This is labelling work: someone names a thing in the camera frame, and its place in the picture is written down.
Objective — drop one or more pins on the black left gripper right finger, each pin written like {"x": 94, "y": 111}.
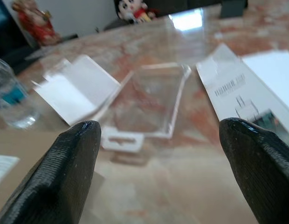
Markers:
{"x": 263, "y": 177}

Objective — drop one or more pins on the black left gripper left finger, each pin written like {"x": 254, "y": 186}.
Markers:
{"x": 53, "y": 182}

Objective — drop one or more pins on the white folded card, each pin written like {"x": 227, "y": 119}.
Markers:
{"x": 74, "y": 93}

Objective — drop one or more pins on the clear plastic water bottle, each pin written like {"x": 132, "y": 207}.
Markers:
{"x": 11, "y": 98}

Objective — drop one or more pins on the white box with barcode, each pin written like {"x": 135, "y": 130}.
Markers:
{"x": 228, "y": 77}

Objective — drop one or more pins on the clear plastic blister package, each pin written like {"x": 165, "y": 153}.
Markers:
{"x": 149, "y": 102}

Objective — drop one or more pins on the red figurine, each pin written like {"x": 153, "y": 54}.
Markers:
{"x": 39, "y": 25}

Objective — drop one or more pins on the dark furniture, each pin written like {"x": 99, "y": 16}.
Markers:
{"x": 205, "y": 4}

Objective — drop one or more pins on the black-haired doll in red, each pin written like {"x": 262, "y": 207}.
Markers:
{"x": 135, "y": 10}

